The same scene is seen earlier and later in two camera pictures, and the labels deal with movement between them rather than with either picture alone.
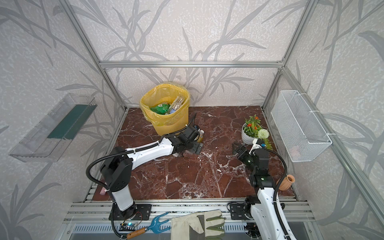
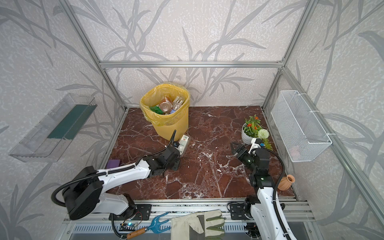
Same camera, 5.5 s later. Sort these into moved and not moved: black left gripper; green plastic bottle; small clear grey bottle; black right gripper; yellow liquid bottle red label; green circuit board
Moved: black left gripper; yellow liquid bottle red label
Not moved: green circuit board; black right gripper; green plastic bottle; small clear grey bottle
